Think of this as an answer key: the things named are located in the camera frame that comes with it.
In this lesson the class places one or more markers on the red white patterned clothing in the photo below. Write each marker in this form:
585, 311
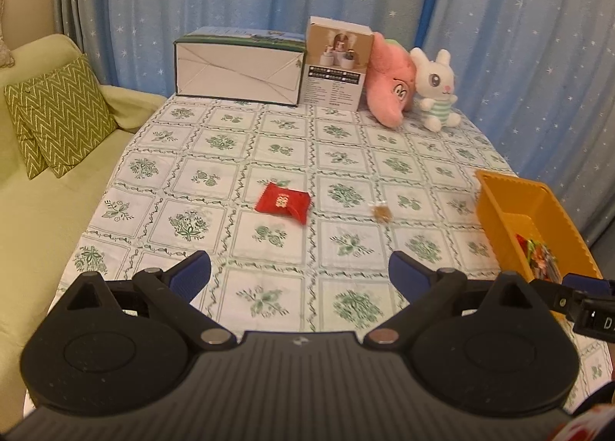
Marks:
584, 429

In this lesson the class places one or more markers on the red pillow candy packet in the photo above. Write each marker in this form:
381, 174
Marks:
281, 200

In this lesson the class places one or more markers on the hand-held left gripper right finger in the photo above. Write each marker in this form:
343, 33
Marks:
406, 273

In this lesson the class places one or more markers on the green brown candy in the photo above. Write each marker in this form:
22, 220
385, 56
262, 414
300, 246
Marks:
533, 247

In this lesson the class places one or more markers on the pink plush toy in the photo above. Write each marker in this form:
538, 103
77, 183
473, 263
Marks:
389, 85

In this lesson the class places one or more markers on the brown printed product box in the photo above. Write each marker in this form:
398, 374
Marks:
336, 80

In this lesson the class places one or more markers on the beige cushion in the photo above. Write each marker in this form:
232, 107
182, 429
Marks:
4, 54

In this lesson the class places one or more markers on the light green sofa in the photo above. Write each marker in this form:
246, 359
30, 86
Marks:
48, 220

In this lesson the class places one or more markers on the small clear-wrapped brown candy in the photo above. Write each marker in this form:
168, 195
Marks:
383, 214

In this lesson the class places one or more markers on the green zigzag cushion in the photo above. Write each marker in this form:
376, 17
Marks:
26, 152
67, 109

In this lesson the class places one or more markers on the white bunny plush toy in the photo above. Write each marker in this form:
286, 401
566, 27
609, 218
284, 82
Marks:
435, 80

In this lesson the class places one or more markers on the orange candy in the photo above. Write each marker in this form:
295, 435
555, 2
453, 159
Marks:
545, 264

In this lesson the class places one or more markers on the white green-edged cardboard box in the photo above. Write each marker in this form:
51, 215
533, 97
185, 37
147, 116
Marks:
230, 71

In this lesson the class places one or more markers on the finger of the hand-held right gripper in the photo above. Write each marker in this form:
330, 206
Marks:
555, 296
588, 283

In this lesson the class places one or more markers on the yellow plastic tray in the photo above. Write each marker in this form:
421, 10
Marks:
509, 210

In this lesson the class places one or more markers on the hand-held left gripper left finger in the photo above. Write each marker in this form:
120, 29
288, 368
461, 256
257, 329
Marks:
190, 275

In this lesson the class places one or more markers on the red twist-wrapped candy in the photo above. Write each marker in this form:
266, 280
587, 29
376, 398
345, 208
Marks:
521, 240

